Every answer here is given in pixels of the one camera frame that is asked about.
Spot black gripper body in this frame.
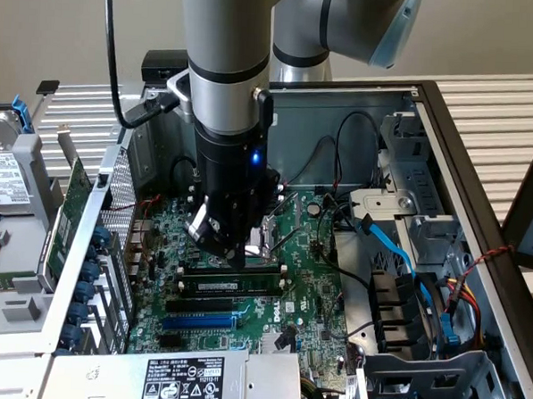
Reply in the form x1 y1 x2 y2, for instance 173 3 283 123
189 121 272 220

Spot RAM slot white latches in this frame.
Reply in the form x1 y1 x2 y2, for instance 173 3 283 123
175 256 290 283
187 179 287 200
173 272 288 300
186 190 287 211

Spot RAM slot black latches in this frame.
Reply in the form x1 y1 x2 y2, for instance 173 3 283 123
180 287 283 306

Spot thin locking lever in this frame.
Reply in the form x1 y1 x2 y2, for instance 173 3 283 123
267 229 310 261

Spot CPU socket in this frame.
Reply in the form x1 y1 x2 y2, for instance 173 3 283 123
240 213 287 267

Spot long black expansion slot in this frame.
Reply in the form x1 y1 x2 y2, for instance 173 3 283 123
165 295 235 318

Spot open PC case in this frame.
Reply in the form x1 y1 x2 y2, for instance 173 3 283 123
36 61 533 399

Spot blue expansion slot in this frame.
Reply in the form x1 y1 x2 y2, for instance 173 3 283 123
161 312 237 336

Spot green motherboard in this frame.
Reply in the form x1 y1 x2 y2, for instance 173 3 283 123
126 181 362 370

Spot blue card retention clip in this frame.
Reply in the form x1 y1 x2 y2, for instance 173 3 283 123
92 225 114 248
68 301 90 326
59 325 83 350
73 280 96 304
80 261 102 284

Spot black box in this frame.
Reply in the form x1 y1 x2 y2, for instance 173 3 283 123
140 47 190 83

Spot silver chipset heat sink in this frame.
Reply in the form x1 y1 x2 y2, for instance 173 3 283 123
261 330 299 355

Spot green graphics card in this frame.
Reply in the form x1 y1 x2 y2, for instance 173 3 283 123
37 123 97 296

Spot metal disk bay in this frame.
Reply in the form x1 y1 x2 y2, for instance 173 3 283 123
346 108 478 264

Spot black fan shroud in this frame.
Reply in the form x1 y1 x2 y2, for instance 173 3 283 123
365 270 446 357

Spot silver power supply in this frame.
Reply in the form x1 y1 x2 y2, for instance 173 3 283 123
36 337 307 399

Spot grey parts rack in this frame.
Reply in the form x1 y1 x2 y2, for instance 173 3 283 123
0 131 68 345

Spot black table end cap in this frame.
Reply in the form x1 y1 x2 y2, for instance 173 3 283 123
34 79 62 96

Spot blue disk caddy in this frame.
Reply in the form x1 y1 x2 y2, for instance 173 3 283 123
9 94 36 135

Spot blue plastic clip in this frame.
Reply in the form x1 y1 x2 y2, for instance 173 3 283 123
437 312 462 358

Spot grey disk bay cage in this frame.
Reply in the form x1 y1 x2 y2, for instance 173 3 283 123
357 344 512 399

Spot short black wire loop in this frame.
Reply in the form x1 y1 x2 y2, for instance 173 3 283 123
171 154 203 193

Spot thin black wire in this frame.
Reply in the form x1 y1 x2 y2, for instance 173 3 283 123
293 133 343 192
332 108 383 189

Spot thick black wire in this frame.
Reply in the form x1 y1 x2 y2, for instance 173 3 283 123
313 193 376 287

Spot blue disk wire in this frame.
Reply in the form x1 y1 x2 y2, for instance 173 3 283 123
352 212 437 317

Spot black camera cable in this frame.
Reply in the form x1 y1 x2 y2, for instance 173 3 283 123
95 0 180 133

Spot coloured power wire bundle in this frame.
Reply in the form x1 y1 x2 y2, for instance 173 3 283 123
437 275 489 351

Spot red black twisted wire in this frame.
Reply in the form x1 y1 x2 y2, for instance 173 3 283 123
465 243 515 285

